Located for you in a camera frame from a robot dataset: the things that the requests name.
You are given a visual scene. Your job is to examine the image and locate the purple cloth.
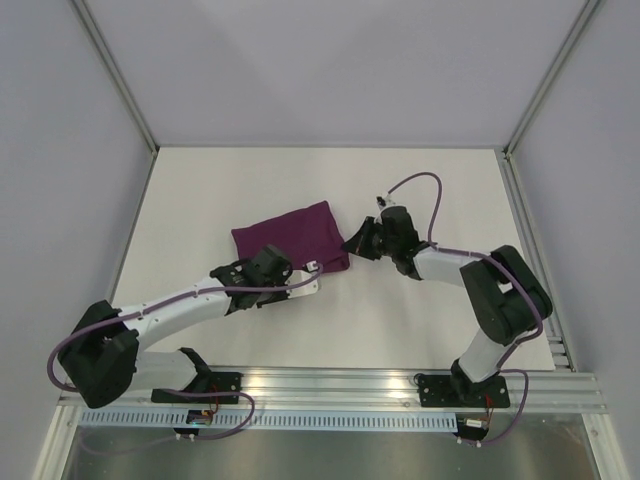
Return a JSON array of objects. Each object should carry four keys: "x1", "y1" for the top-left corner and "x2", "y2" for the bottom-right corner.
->
[{"x1": 231, "y1": 200, "x2": 350, "y2": 274}]

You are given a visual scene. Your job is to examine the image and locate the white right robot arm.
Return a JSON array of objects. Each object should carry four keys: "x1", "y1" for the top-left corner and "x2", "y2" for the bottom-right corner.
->
[{"x1": 342, "y1": 206, "x2": 553, "y2": 405}]

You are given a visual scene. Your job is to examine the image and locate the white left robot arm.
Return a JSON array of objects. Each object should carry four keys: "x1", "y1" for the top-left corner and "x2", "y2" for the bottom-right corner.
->
[{"x1": 57, "y1": 245, "x2": 294, "y2": 409}]

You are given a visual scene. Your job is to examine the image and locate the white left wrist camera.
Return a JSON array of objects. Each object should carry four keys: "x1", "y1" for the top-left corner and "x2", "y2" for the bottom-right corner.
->
[{"x1": 286, "y1": 261, "x2": 323, "y2": 299}]

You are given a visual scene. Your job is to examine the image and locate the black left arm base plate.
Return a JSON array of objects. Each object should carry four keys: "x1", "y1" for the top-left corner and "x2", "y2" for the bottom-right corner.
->
[{"x1": 151, "y1": 371, "x2": 243, "y2": 405}]

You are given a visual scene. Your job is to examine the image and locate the right aluminium frame post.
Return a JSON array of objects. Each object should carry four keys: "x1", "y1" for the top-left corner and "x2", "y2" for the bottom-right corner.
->
[{"x1": 502, "y1": 0, "x2": 605, "y2": 159}]

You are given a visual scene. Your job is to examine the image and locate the aluminium frame post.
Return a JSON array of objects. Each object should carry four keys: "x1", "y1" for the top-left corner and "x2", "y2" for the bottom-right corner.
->
[
  {"x1": 502, "y1": 0, "x2": 605, "y2": 159},
  {"x1": 69, "y1": 0, "x2": 160, "y2": 154}
]

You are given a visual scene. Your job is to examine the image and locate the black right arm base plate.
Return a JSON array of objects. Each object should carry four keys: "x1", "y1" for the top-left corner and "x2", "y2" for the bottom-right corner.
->
[{"x1": 413, "y1": 373, "x2": 511, "y2": 409}]

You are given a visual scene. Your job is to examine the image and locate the slotted cable duct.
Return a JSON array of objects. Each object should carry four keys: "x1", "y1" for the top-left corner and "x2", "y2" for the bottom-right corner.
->
[{"x1": 78, "y1": 407, "x2": 458, "y2": 433}]

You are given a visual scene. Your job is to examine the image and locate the aluminium front rail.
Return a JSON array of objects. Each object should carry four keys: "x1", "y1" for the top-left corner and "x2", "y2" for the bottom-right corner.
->
[{"x1": 59, "y1": 364, "x2": 609, "y2": 416}]

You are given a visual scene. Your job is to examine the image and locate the left aluminium frame post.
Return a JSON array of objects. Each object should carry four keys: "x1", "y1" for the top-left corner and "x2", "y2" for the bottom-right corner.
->
[{"x1": 69, "y1": 0, "x2": 160, "y2": 154}]

